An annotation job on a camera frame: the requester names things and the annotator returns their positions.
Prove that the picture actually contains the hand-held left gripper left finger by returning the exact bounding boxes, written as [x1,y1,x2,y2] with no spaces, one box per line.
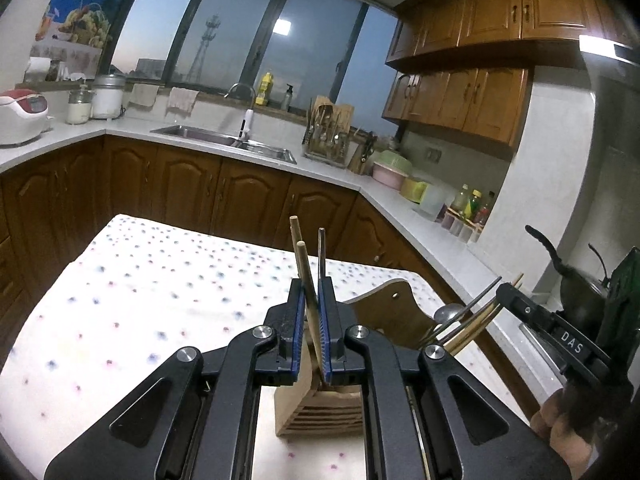
[44,279,307,480]

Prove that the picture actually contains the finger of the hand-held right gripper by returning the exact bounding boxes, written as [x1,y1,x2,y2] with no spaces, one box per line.
[495,282,557,342]

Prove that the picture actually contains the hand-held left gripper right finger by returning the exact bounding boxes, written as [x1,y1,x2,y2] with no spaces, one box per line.
[317,276,573,480]

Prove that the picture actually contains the dark metal utensil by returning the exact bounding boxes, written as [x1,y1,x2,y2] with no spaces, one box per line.
[317,228,330,311]

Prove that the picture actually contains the metal spoon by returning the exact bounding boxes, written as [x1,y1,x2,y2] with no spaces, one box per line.
[432,303,466,342]

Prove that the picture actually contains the person's right hand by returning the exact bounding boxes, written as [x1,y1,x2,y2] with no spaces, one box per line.
[529,389,601,462]

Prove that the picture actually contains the gas stove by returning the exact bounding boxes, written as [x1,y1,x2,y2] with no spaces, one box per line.
[519,320,572,392]

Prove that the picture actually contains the black wok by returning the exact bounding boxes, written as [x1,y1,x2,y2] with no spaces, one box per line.
[524,224,614,327]

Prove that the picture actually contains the wooden chair back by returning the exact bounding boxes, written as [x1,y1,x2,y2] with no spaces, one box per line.
[344,279,437,352]

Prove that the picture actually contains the spice jar rack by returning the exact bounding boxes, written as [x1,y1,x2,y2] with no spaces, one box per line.
[439,207,485,244]

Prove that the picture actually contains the red sauce bottle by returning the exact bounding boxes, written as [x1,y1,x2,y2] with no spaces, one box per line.
[475,192,496,226]

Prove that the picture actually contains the white translucent container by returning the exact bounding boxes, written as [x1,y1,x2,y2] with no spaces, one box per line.
[417,182,449,221]

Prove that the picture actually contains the white dotted tablecloth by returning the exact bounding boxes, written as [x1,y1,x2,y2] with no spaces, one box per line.
[0,213,532,480]

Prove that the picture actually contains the yellow-green container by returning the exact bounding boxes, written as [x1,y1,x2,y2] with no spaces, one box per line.
[401,178,430,205]

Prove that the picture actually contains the wooden base cabinets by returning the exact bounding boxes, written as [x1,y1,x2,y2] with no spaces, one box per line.
[0,134,551,422]

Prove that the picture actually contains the pink bowl with green lid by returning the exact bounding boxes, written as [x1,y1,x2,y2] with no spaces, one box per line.
[371,149,414,191]

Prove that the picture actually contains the knife block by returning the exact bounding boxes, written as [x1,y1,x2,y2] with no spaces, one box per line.
[347,127,376,175]

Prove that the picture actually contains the wooden cutlery drying rack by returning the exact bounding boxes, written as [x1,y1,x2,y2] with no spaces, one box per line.
[302,95,356,169]

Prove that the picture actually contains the range hood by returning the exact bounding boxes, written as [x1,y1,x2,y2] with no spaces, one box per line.
[578,34,640,222]

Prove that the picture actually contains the steel kitchen sink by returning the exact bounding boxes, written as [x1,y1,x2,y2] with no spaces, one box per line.
[149,124,298,165]

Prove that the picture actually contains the chrome faucet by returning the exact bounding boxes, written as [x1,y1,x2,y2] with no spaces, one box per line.
[223,82,257,141]

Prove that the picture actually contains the hanging dish towel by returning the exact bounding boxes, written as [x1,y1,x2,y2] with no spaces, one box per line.
[166,87,200,115]
[128,83,160,109]

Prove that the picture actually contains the white lidded pot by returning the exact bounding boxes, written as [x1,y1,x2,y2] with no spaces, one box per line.
[91,73,126,121]

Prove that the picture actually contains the dark framed window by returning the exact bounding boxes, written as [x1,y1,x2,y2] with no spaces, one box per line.
[107,0,402,112]

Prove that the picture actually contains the glass jar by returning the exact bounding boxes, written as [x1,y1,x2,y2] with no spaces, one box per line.
[66,83,94,125]

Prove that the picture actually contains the white red rice cooker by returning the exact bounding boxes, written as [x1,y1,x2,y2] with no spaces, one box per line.
[0,88,54,149]

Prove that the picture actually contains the paper towel roll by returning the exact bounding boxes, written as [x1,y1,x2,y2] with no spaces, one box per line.
[24,57,51,83]

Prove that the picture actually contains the wooden wall cabinet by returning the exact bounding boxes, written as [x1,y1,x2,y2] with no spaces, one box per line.
[382,67,532,149]
[384,0,627,74]

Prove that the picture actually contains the fruit wall poster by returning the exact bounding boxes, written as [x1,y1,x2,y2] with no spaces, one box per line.
[29,0,144,84]

